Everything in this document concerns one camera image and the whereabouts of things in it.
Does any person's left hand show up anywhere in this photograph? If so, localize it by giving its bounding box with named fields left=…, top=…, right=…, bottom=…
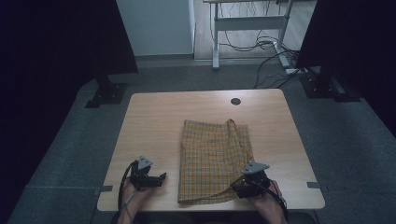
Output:
left=120, top=180, right=152, bottom=216

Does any white desk frame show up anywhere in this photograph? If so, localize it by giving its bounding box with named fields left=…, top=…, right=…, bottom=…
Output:
left=202, top=0, right=295, bottom=70

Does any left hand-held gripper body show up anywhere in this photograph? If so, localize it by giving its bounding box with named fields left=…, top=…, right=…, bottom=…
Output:
left=129, top=155, right=157, bottom=191

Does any yellow plaid short-sleeved shirt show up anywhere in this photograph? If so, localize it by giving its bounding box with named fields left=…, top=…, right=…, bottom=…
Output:
left=177, top=118, right=255, bottom=205

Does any black curtain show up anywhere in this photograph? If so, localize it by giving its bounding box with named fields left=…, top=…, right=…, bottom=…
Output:
left=295, top=0, right=396, bottom=138
left=0, top=0, right=139, bottom=224

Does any tangle of black cables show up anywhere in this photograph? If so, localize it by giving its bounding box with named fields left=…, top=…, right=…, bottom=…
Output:
left=218, top=0, right=302, bottom=90

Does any white power strip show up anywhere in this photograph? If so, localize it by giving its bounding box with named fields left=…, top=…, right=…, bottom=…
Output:
left=285, top=66, right=309, bottom=76

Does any black stand base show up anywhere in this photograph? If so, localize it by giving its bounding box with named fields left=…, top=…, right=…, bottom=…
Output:
left=84, top=73, right=129, bottom=109
left=299, top=66, right=362, bottom=103

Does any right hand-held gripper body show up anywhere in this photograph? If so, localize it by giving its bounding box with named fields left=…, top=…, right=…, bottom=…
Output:
left=241, top=161, right=271, bottom=200

